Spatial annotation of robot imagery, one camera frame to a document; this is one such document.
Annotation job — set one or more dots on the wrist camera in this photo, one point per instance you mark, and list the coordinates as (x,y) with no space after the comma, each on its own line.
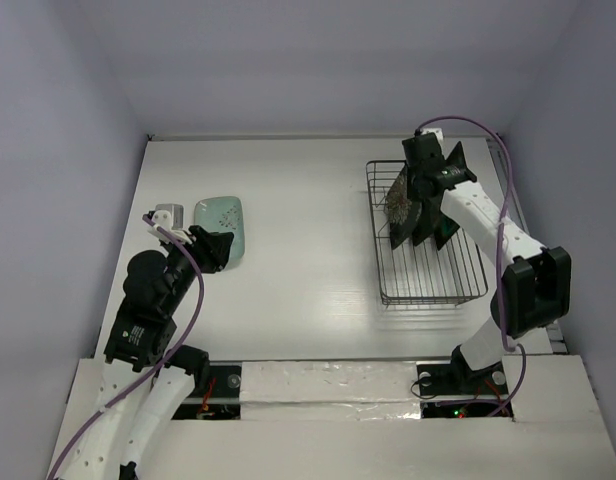
(168,216)
(436,131)

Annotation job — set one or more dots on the wire dish rack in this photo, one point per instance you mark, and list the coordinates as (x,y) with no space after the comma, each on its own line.
(412,276)

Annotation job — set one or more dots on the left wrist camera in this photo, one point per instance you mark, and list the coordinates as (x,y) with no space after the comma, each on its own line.
(168,216)

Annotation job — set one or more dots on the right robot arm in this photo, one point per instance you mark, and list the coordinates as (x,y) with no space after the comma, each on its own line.
(444,196)

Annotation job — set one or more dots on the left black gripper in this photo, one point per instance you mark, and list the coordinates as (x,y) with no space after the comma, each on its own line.
(213,247)

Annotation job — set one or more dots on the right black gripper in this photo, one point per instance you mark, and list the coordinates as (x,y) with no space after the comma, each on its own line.
(429,201)

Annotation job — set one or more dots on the light green plate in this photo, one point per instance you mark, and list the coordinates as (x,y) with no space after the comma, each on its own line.
(223,214)

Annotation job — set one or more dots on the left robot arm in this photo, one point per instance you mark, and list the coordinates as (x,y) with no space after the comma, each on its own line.
(147,370)

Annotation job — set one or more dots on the black floral square plate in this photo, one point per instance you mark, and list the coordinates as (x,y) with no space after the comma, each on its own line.
(403,213)

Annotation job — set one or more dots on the dark green square plate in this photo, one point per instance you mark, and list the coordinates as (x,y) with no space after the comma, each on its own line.
(446,227)

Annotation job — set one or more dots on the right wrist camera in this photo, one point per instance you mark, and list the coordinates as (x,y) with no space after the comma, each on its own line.
(436,131)

